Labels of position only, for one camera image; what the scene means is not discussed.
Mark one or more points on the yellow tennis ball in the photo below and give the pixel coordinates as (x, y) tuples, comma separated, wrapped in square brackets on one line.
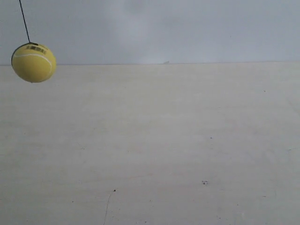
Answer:
[(33, 62)]

